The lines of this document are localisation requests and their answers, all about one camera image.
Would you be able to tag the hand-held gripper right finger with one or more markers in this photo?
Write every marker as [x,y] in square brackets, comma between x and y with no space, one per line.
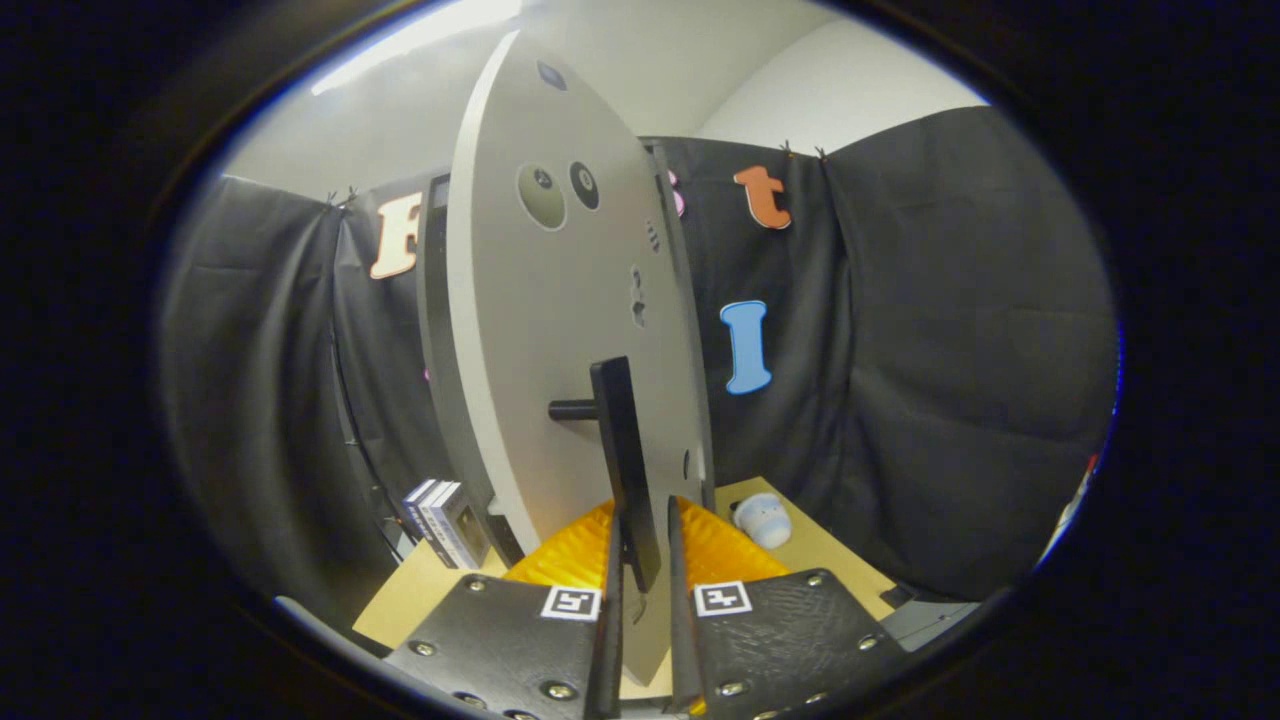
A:
[780,640]

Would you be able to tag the grey cabinet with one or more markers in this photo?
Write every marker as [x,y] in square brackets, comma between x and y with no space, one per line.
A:
[432,300]

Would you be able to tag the black backdrop cloth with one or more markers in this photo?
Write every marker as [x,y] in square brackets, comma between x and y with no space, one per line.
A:
[950,350]

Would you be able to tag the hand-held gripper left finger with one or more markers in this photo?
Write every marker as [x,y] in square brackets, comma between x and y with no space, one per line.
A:
[500,640]

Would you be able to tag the white cabinet door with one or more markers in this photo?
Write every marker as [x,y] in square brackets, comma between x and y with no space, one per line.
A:
[530,350]

